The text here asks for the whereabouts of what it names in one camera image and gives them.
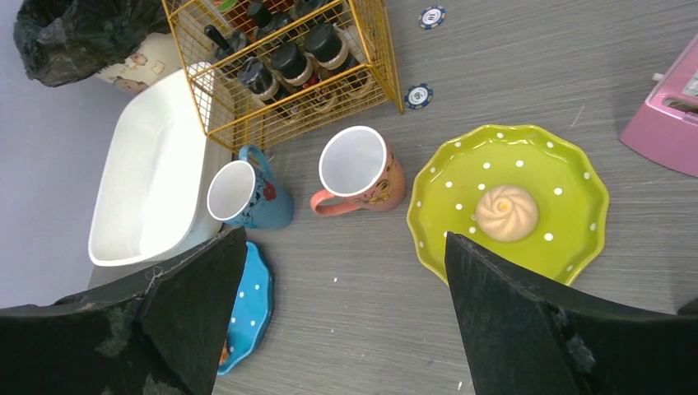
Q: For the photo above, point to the small black cap jar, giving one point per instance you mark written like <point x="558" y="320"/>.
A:
<point x="334" y="55"/>

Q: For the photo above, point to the bottle cap on counter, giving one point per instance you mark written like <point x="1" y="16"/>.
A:
<point x="432" y="17"/>

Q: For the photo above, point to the blue mug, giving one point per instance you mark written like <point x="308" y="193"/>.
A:
<point x="245" y="193"/>

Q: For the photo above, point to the steamed bun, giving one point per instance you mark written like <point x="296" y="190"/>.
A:
<point x="507" y="213"/>

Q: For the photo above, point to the small dark pepper bottle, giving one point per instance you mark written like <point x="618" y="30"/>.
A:
<point x="297" y="70"/>

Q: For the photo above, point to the sauce bottle yellow cap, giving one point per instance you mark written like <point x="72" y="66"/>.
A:
<point x="224" y="6"/>

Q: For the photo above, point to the dark spice bottle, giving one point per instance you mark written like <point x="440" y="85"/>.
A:
<point x="261" y="82"/>

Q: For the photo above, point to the yellow wire basket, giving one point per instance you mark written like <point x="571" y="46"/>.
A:
<point x="237" y="118"/>

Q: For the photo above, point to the pink box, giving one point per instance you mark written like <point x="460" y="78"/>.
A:
<point x="664" y="128"/>

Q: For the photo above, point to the white shaker bottle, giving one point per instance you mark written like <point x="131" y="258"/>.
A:
<point x="303" y="8"/>

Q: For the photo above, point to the green polka dot plate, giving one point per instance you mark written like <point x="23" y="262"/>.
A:
<point x="572" y="200"/>

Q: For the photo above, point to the trash bin with black bag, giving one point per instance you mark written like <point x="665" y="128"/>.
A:
<point x="128" y="44"/>

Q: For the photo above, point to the blue polka dot plate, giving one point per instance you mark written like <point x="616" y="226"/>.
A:
<point x="252" y="312"/>

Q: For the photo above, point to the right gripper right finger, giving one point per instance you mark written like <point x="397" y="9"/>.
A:
<point x="524" y="333"/>

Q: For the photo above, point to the brown spice jar black cap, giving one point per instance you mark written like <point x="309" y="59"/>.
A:
<point x="266" y="22"/>

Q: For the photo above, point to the pink mug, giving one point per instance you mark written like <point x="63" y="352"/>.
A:
<point x="358" y="170"/>

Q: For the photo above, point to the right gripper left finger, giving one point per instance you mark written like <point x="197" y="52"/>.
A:
<point x="160" y="330"/>

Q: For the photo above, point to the white plastic basin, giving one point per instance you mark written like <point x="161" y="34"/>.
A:
<point x="152" y="200"/>

